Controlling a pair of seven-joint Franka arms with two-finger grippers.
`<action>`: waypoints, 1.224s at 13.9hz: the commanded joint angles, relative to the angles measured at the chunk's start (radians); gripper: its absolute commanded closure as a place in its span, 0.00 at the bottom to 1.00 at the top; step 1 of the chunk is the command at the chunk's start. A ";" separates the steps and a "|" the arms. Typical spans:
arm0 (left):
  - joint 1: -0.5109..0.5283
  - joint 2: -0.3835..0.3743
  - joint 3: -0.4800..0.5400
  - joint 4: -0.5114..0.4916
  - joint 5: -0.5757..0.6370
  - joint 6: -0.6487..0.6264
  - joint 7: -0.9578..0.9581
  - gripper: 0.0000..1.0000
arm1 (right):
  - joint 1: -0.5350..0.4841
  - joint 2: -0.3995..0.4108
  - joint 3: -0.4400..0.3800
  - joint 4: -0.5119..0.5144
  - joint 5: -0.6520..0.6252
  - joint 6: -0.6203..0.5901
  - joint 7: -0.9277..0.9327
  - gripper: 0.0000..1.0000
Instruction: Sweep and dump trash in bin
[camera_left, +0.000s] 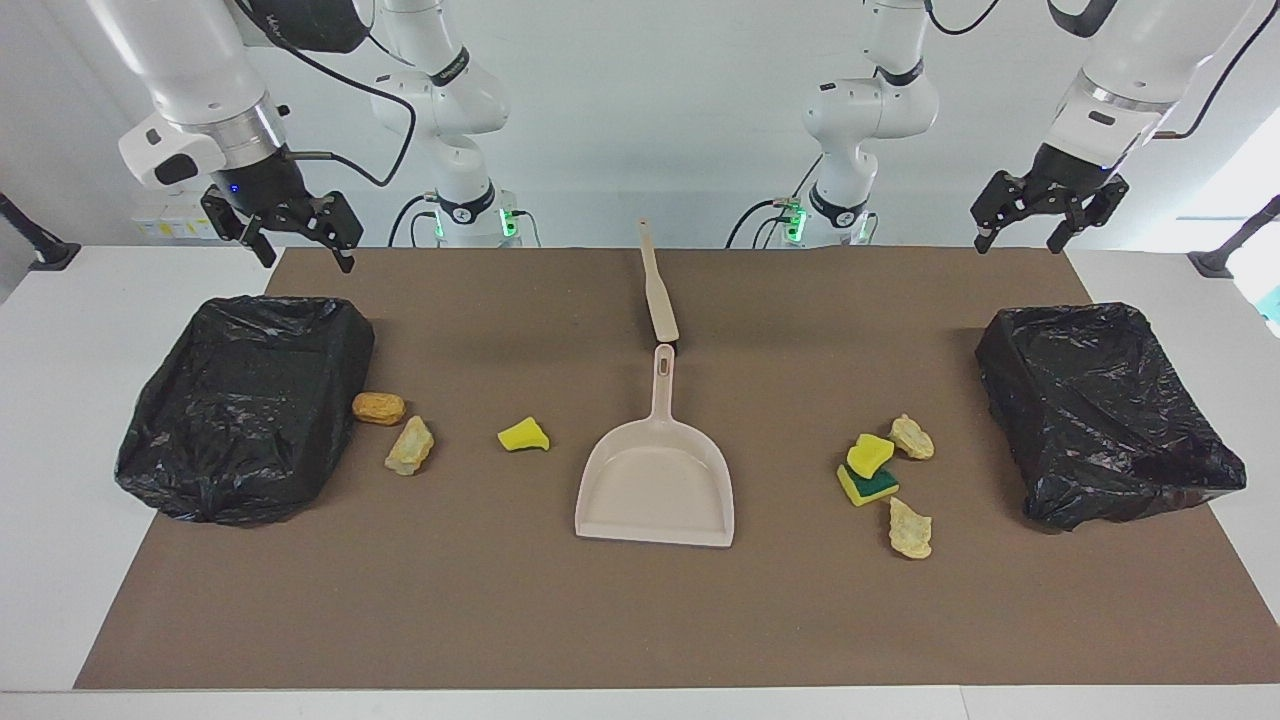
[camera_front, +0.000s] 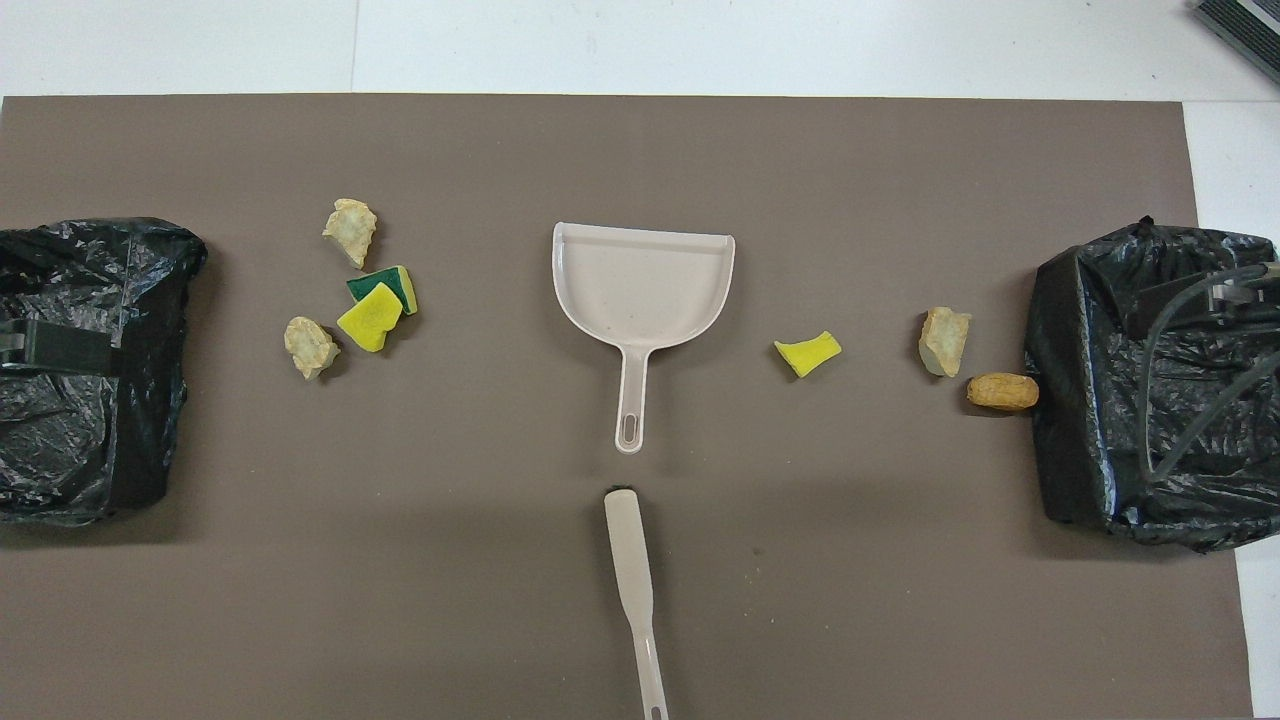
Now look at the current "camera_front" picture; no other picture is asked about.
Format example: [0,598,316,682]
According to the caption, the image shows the brown table mat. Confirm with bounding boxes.
[0,94,1257,720]

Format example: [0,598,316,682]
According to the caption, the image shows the orange-brown bread roll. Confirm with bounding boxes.
[966,373,1040,412]

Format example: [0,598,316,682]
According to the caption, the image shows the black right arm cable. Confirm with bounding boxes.
[1143,262,1280,483]

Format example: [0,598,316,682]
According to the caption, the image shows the beige hand brush black bristles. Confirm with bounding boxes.
[603,486,670,720]

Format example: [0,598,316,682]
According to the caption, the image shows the beige plastic dustpan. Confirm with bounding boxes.
[552,222,736,455]

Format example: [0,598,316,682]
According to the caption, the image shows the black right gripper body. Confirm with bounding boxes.
[1133,262,1280,336]

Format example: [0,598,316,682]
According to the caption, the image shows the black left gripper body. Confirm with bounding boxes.
[0,320,116,376]

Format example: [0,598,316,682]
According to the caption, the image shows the small yellow sponge wedge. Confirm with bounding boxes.
[773,331,843,379]

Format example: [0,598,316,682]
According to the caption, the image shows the beige foam chunk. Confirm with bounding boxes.
[284,316,341,381]
[322,198,379,269]
[918,307,972,378]

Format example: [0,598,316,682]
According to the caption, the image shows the dark ribbed panel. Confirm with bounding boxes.
[1190,0,1280,86]

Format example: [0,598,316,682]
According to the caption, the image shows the yellow sponge with green pad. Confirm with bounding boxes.
[346,265,419,317]

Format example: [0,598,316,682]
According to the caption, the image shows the bin lined with black bag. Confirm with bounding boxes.
[1023,216,1280,553]
[0,217,208,527]

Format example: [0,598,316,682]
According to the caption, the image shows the plain yellow sponge block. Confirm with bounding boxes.
[336,283,404,354]

